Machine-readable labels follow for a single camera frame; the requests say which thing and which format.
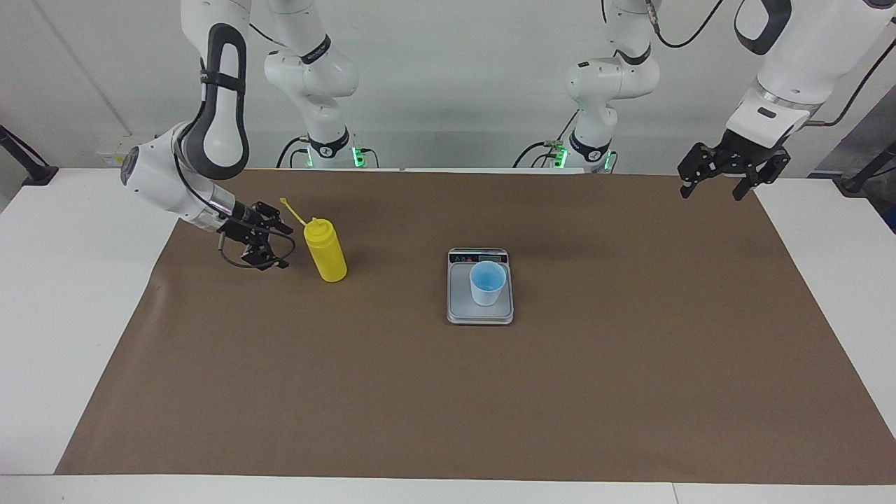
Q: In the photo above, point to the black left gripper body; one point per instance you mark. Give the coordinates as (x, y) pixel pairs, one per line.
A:
(742, 159)

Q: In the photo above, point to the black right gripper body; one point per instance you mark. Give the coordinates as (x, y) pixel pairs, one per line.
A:
(248, 227)

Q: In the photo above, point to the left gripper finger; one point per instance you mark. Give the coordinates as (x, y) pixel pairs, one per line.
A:
(688, 185)
(749, 187)

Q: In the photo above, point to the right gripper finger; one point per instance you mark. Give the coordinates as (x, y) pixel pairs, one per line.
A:
(264, 260)
(276, 218)

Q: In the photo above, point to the yellow squeeze bottle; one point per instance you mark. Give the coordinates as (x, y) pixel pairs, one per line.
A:
(327, 255)

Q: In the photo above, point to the light blue plastic cup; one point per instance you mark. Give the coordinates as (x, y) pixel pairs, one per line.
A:
(486, 290)

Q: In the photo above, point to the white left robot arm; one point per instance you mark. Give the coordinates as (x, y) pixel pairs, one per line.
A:
(805, 56)

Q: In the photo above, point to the silver digital kitchen scale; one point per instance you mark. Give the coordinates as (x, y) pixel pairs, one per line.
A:
(462, 308)

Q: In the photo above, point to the black clamp stand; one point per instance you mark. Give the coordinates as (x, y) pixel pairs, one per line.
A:
(868, 175)
(28, 164)

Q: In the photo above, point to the dark grey background panel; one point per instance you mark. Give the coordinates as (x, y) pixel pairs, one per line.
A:
(875, 133)

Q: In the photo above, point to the brown table mat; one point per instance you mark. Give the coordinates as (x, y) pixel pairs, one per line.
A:
(448, 406)

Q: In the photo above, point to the white wall socket box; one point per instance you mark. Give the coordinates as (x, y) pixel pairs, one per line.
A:
(112, 157)

